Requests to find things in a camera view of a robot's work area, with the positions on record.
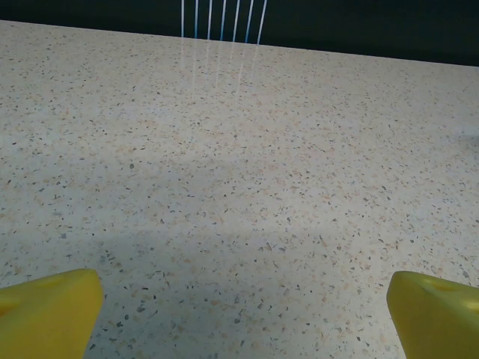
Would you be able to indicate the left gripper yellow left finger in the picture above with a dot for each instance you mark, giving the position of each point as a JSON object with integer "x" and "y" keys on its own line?
{"x": 48, "y": 318}

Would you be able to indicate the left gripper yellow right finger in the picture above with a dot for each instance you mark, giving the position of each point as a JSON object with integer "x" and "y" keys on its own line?
{"x": 438, "y": 321}

